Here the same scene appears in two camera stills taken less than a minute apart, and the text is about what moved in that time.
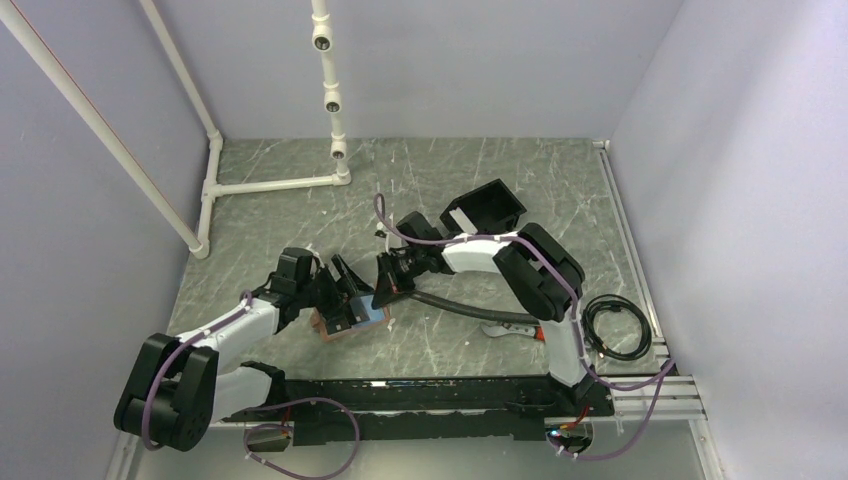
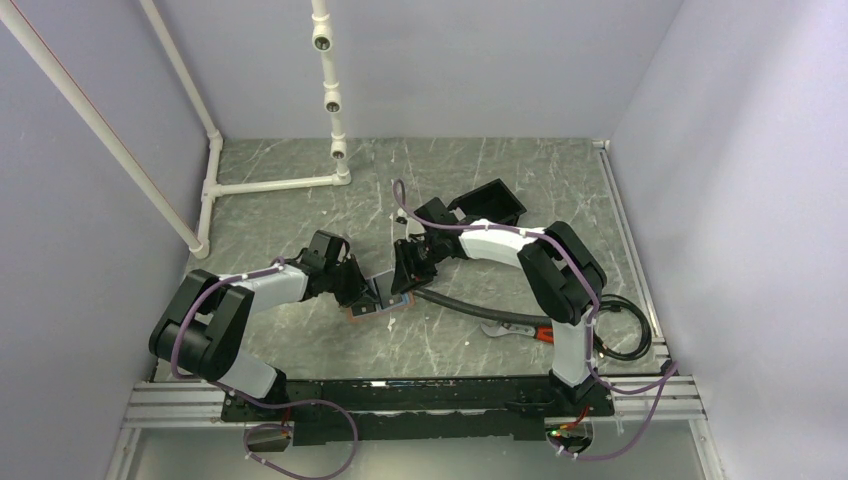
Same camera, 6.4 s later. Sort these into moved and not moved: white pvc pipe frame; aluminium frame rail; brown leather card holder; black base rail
Moved: brown leather card holder
Not moved: white pvc pipe frame; black base rail; aluminium frame rail
